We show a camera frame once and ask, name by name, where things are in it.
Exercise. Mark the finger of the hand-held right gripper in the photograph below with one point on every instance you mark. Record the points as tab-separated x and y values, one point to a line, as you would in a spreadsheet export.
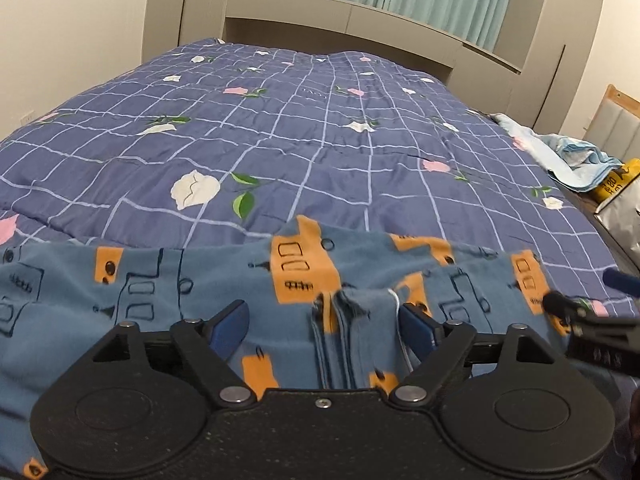
565	307
622	281

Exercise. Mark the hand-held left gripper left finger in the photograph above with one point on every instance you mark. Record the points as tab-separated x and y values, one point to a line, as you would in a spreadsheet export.
229	330

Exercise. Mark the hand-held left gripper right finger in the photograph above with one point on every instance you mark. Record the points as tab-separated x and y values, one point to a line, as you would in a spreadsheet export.
417	330

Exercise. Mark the blue pants with orange print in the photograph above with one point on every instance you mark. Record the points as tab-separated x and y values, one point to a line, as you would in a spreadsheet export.
150	300

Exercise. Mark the white plastic bag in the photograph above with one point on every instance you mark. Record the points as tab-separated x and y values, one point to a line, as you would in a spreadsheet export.
622	225

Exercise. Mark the dark grey bed sheet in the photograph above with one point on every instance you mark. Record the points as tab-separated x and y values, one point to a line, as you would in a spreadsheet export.
587	205

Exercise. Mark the yellow package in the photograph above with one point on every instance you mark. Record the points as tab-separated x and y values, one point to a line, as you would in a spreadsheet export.
617	182

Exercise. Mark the light blue crumpled cloth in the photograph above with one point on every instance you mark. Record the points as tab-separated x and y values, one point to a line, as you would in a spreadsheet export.
565	160

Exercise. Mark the wooden padded headboard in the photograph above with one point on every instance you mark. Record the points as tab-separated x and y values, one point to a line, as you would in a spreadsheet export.
617	125

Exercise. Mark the purple checked floral blanket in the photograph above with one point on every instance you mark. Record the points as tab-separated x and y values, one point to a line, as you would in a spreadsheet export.
300	135

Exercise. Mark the beige wardrobe with round hole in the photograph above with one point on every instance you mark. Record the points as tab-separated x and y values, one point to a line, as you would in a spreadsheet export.
555	35

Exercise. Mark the white wall outlet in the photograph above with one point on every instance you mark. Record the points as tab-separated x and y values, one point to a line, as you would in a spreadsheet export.
26	117

